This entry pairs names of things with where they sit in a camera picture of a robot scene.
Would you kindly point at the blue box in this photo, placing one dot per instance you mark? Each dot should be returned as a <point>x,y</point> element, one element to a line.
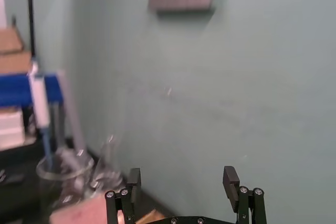
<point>15,90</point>

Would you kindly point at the pink sponge block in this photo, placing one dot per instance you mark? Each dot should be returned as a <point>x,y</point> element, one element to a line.
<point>81,212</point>

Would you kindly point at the brown cardboard tray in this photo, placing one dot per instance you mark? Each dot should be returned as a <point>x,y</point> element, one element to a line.
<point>151,218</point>

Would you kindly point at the black table cloth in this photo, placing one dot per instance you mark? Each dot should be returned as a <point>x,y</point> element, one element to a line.
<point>21,195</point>

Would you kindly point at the clear plastic tube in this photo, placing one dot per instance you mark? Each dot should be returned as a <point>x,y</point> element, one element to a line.
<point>71,108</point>

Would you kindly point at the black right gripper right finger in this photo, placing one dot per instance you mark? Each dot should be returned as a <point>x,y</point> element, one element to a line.
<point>231,182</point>

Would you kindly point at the small brown cardboard box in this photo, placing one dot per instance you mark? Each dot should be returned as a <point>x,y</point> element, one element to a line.
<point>9,40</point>

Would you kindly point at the large brown cardboard box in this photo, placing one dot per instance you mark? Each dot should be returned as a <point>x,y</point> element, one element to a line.
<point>14,62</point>

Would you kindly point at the clear glass flask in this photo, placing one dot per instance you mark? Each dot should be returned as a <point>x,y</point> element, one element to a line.
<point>107,171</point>

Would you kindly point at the white box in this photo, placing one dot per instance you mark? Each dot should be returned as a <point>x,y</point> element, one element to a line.
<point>10,129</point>

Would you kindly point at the thin black pole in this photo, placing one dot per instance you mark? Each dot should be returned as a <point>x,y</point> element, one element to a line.
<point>31,16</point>

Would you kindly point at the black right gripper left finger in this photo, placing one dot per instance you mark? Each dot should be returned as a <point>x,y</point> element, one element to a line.
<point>111,208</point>

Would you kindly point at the clear glass beaker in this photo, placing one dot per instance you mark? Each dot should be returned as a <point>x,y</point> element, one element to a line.
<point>65,179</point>

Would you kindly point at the white syringe with blue tip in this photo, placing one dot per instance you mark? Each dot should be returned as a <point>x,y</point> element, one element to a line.
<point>40,103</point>

